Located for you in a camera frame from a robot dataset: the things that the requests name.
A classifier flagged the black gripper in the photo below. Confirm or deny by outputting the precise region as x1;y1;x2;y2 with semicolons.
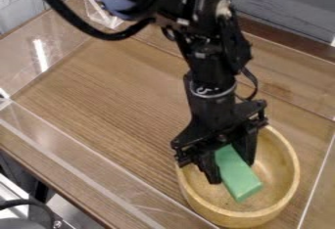
169;72;268;184

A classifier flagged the green rectangular block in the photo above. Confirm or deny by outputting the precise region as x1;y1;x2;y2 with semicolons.
215;145;263;203

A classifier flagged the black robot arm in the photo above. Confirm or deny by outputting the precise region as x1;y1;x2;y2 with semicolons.
100;0;267;184

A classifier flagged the brown wooden bowl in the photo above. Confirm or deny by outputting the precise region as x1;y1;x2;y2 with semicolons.
176;125;302;229

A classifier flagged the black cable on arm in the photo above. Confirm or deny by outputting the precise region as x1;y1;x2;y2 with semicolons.
24;0;159;42

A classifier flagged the black cable bottom left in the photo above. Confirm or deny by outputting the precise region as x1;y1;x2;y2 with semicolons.
0;199;57;229

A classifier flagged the clear acrylic corner bracket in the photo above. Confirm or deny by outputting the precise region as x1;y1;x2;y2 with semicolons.
84;0;123;30

